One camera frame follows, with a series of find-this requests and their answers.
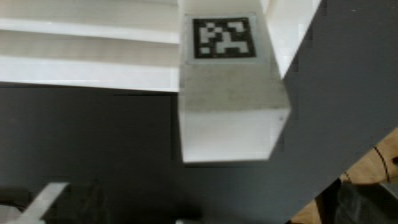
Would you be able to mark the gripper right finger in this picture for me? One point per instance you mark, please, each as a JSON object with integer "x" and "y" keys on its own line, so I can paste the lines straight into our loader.
{"x": 360, "y": 203}

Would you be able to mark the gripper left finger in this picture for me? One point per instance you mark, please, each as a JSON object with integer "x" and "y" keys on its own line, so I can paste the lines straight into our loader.
{"x": 67, "y": 204}

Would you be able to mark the white square table top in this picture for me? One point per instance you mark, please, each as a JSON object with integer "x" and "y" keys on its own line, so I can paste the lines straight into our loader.
{"x": 91, "y": 43}

